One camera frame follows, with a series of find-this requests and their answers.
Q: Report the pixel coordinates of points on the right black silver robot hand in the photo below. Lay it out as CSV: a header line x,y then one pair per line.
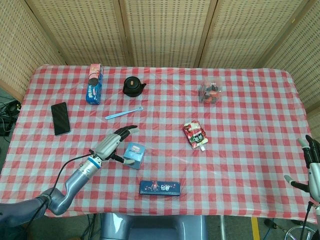
x,y
312,172

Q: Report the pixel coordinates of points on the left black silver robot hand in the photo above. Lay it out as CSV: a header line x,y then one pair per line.
x,y
110,145

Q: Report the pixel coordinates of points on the light blue cardboard box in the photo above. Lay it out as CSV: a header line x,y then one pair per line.
x,y
135,153

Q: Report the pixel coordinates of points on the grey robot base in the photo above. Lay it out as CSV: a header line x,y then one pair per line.
x,y
152,227

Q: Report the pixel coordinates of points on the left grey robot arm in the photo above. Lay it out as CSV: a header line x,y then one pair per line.
x,y
65,190

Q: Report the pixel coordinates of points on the blue cookie package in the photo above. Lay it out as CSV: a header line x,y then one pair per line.
x,y
94,86

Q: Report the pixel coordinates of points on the dark blue long box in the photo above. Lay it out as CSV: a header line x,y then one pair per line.
x,y
160,188

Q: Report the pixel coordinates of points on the red checkered tablecloth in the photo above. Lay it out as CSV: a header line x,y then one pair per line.
x,y
200,165

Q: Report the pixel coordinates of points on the clear plastic candy container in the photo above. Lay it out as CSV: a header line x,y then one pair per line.
x,y
210,91

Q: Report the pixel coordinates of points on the light blue toothbrush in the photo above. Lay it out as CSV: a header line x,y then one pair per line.
x,y
123,113

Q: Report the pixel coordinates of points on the black smartphone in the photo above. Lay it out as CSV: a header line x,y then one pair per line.
x,y
60,118

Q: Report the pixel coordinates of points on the black teapot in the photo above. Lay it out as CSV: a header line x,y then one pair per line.
x,y
132,86

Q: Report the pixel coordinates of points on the yellow floor tape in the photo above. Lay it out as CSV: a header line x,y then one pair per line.
x,y
255,228

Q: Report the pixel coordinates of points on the red drink pouch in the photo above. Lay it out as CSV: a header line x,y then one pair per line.
x,y
195,133

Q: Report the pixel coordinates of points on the white table leg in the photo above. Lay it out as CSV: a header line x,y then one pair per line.
x,y
223,227

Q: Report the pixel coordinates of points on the woven folding screen panel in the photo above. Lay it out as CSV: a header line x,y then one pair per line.
x,y
167,30
82,30
300,67
22,47
245,35

